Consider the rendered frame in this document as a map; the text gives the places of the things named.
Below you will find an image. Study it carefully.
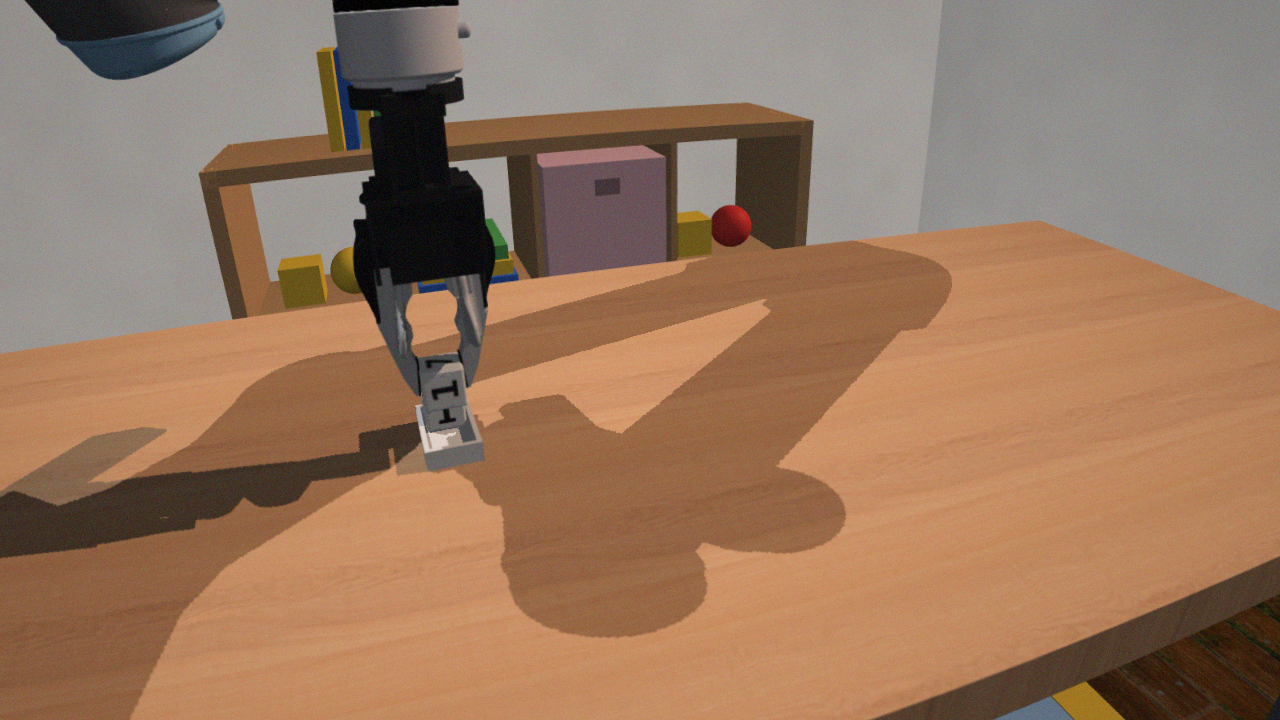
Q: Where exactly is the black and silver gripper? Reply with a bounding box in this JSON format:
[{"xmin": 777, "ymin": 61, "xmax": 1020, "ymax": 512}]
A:
[{"xmin": 347, "ymin": 77, "xmax": 495, "ymax": 396}]

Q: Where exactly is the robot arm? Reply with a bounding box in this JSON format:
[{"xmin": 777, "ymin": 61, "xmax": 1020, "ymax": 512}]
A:
[{"xmin": 26, "ymin": 0, "xmax": 471, "ymax": 176}]

